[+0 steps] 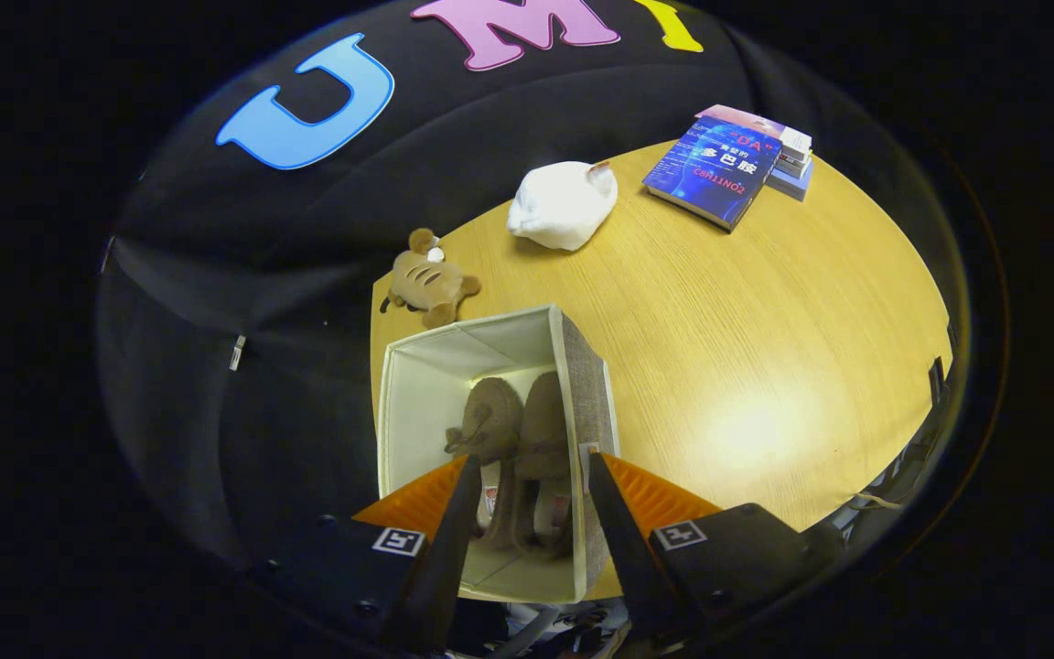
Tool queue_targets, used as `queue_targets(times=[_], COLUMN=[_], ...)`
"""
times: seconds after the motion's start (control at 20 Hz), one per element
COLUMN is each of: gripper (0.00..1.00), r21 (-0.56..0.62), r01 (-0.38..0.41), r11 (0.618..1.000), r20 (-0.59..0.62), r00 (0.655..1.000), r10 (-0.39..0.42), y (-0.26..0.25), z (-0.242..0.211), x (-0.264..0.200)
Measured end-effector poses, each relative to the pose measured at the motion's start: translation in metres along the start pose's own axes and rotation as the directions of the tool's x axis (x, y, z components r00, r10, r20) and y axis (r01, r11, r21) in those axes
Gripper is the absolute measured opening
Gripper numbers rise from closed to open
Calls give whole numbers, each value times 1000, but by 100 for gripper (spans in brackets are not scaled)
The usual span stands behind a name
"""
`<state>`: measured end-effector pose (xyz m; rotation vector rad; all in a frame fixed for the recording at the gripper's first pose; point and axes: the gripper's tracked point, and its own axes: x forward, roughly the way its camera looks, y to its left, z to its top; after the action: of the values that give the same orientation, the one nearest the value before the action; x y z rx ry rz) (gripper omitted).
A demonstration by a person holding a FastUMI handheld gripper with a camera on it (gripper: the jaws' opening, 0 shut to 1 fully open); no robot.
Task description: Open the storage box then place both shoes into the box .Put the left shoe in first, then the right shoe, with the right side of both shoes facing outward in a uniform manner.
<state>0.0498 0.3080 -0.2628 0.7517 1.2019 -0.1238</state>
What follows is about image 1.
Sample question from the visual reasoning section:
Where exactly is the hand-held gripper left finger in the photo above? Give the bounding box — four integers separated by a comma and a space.
251, 454, 485, 654

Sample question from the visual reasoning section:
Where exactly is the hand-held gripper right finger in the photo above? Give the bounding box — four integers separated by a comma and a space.
586, 448, 845, 643

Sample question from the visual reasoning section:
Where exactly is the brown fuzzy shoe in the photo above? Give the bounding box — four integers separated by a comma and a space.
511, 370, 575, 561
444, 376, 526, 552

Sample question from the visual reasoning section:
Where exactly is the grey fabric storage box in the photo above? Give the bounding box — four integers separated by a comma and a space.
375, 304, 622, 606

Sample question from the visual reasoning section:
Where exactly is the brown plush toy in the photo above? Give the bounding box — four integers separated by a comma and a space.
378, 227, 483, 331

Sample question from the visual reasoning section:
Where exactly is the white plush toy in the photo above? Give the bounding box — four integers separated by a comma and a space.
505, 160, 620, 254

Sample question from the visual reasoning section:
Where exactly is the dark blue book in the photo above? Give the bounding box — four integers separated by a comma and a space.
640, 113, 783, 233

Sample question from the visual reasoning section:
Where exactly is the light blue book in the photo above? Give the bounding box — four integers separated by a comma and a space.
763, 161, 815, 203

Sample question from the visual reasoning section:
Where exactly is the pink cover book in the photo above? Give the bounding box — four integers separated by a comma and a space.
694, 103, 814, 157

